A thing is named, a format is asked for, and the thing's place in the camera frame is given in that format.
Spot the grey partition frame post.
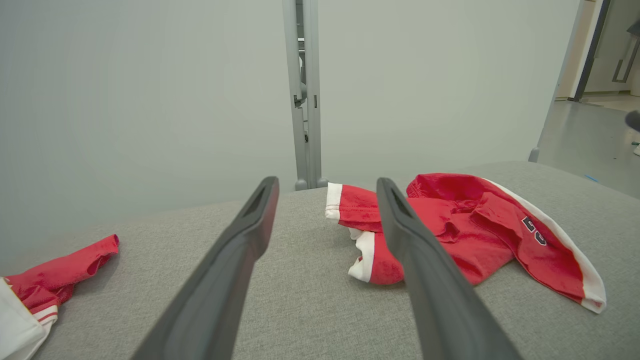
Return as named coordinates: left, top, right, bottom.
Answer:
left=282, top=0, right=329, bottom=192

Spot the red jersey with white sleeves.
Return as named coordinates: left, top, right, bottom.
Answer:
left=0, top=234, right=120, bottom=360

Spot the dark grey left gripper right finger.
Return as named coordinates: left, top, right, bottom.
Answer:
left=376, top=177, right=523, bottom=360

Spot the red jersey with white hem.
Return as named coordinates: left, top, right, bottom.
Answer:
left=325, top=172, right=607, bottom=315

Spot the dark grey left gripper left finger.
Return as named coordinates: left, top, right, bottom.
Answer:
left=131, top=176, right=280, bottom=360

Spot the door with grey handle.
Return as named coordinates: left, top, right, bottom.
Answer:
left=572, top=0, right=640, bottom=103

